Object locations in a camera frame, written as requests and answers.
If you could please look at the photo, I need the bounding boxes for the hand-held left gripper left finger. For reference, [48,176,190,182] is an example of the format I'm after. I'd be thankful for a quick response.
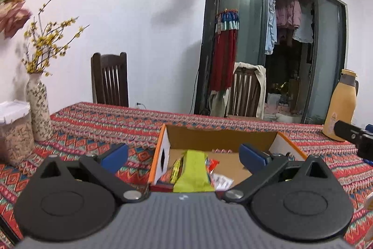
[29,143,146,203]

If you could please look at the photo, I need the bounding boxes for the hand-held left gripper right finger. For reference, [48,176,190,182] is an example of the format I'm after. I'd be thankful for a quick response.
[222,143,335,203]

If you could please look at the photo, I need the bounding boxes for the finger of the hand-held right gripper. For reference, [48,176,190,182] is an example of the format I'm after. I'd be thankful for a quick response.
[334,120,365,142]

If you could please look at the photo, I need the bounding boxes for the orange cardboard box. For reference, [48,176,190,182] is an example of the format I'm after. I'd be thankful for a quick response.
[148,124,308,193]

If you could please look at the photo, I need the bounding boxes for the white label snack packet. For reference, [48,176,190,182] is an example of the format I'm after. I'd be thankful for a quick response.
[211,172,234,190]

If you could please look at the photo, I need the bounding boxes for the red orange snack packet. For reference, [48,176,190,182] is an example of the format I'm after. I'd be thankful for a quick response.
[152,172,175,193]

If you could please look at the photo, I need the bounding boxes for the lime green snack packet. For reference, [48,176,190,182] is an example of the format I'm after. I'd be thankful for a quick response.
[173,150,215,193]

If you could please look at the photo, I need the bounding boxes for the gold snack packet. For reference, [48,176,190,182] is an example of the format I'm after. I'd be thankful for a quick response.
[170,158,183,185]

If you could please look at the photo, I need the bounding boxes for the yellow thermos jug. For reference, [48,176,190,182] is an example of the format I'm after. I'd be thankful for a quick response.
[322,69,359,142]

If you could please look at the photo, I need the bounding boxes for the patterned red tablecloth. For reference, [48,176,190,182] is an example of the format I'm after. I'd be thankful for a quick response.
[0,102,373,249]

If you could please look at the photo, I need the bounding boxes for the white container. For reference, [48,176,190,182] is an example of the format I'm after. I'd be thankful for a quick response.
[266,93,282,109]

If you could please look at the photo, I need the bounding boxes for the wooden chair with cloth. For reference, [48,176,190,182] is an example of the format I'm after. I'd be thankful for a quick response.
[210,62,267,120]

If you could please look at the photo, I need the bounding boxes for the wooden chair with slats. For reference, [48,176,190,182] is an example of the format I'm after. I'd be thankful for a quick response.
[227,62,264,118]

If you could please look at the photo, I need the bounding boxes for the floral ceramic vase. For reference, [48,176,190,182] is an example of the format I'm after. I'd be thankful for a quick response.
[26,73,53,142]

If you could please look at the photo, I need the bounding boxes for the dark wooden chair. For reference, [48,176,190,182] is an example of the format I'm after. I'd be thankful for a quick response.
[91,52,129,107]

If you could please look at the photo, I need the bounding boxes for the red tasselled hanging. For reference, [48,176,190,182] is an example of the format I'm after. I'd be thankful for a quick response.
[208,8,240,92]

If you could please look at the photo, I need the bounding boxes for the clear plastic cereal container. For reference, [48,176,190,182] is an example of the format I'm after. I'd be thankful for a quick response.
[0,101,35,166]

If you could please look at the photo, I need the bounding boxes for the white hanging garment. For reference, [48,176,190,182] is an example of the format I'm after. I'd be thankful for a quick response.
[292,2,314,44]

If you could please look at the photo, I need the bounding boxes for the light blue shirt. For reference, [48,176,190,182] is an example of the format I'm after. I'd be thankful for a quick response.
[265,0,277,55]

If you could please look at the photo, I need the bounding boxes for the sliding glass door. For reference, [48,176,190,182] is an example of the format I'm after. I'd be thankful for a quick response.
[195,0,349,125]

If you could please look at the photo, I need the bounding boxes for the pink hanging clothes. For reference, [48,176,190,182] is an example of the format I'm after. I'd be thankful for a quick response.
[275,0,302,29]

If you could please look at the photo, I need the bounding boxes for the yellow flower branches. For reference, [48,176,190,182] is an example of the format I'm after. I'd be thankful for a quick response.
[22,0,89,76]

